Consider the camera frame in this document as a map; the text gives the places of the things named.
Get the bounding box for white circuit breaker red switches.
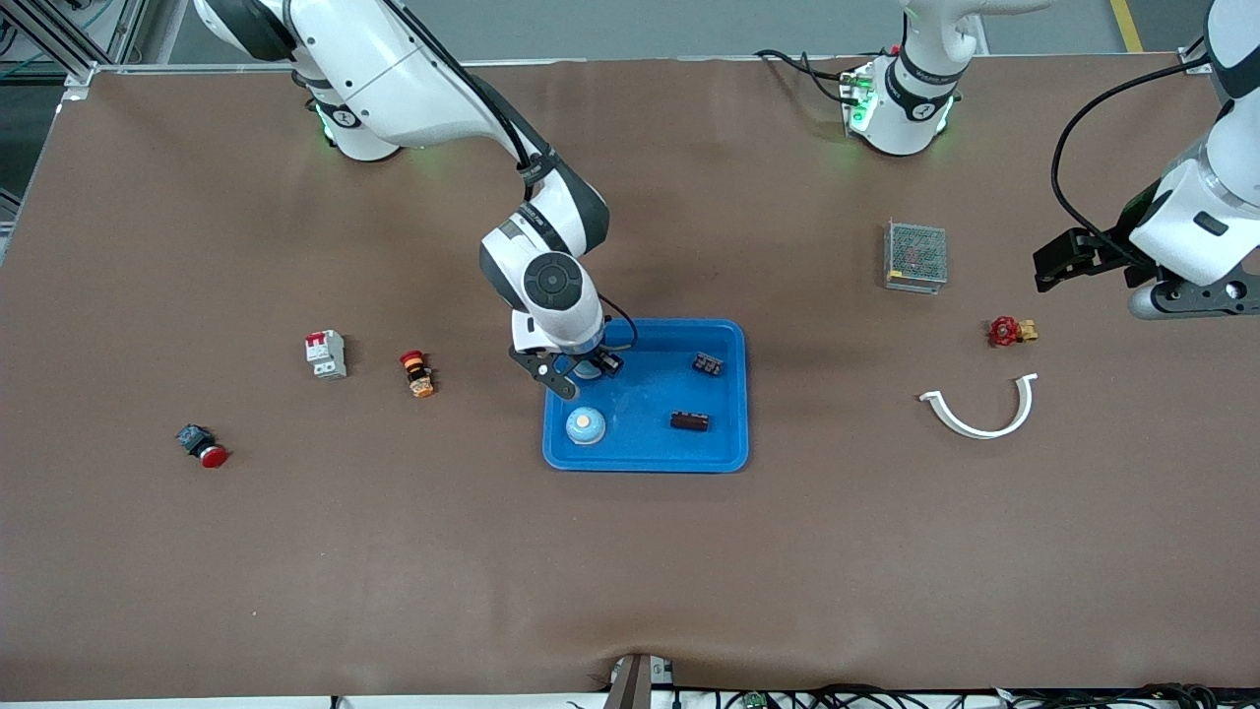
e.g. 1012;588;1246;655
304;331;348;383

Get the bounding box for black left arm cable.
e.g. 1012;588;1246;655
1050;57;1214;267

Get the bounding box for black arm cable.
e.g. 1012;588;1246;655
379;0;641;354
1050;57;1214;267

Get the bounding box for white half-round pipe clamp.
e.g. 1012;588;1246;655
918;372;1040;440

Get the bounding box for tangled black cables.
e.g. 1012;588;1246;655
679;683;1222;709

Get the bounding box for black left arm base cables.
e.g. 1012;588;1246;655
756;47;867;104

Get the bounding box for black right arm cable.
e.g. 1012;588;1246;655
379;0;641;354

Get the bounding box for small orange emergency stop switch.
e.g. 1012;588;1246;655
399;349;437;400

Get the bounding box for brown table cover sheet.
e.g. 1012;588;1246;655
0;54;1260;702

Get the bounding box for perforated metal power supply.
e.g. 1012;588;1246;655
883;220;949;295

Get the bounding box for red mushroom push button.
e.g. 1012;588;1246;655
175;423;231;470

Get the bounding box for blue plastic tray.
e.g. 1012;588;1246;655
541;317;751;475

